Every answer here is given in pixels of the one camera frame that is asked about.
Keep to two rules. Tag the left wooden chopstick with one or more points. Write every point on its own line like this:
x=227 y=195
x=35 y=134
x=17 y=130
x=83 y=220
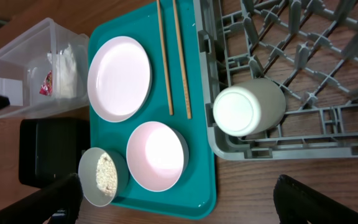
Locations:
x=164 y=58

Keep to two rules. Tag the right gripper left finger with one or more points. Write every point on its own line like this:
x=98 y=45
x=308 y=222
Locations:
x=58 y=202

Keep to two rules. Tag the rice grains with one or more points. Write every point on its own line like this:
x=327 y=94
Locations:
x=106 y=175

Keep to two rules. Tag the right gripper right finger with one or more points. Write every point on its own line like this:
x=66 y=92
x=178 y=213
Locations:
x=297 y=203

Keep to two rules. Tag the white round plate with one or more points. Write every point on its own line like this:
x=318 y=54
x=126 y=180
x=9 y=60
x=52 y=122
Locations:
x=119 y=79

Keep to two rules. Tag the black plastic tray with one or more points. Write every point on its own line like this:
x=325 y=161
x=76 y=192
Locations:
x=51 y=148

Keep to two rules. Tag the clear plastic waste bin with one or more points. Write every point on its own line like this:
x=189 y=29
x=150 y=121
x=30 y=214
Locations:
x=24 y=66

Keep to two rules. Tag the pink bowl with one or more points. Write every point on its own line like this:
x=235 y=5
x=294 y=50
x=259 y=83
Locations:
x=157 y=155

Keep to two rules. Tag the white tissue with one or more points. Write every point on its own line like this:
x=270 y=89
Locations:
x=66 y=74

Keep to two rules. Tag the wooden chopstick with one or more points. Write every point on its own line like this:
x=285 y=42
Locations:
x=164 y=58
x=182 y=61

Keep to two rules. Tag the red snack wrapper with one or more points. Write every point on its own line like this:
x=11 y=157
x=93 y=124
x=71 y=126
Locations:
x=47 y=85

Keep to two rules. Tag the white cup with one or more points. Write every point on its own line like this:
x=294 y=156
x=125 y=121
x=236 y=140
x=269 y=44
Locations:
x=249 y=107

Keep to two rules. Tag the grey bowl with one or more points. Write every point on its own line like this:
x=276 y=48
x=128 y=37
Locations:
x=87 y=174

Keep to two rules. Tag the teal serving tray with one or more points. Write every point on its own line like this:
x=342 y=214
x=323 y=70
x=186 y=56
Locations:
x=172 y=115

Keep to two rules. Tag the right wooden chopstick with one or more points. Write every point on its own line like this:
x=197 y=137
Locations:
x=182 y=61

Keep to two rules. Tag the grey plastic dishwasher rack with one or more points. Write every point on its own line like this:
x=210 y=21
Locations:
x=307 y=50

